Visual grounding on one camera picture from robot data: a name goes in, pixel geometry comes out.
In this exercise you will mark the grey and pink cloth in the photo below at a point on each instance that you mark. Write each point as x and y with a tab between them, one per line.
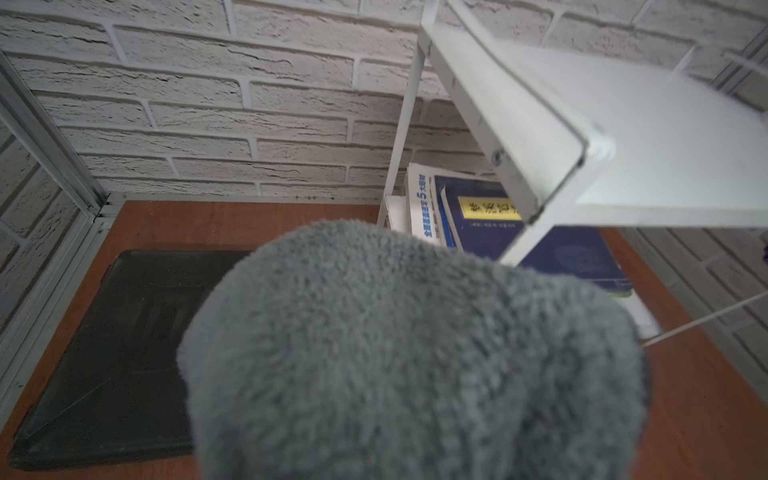
346	351

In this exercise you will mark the white small bookshelf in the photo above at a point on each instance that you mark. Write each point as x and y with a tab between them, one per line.
582	140

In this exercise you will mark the white printed book on shelf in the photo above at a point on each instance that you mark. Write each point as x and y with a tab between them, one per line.
422	198

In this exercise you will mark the black plastic tool case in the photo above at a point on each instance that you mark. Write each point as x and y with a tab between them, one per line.
116	394

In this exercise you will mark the aluminium corner post left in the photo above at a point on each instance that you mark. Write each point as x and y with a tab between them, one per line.
49	208

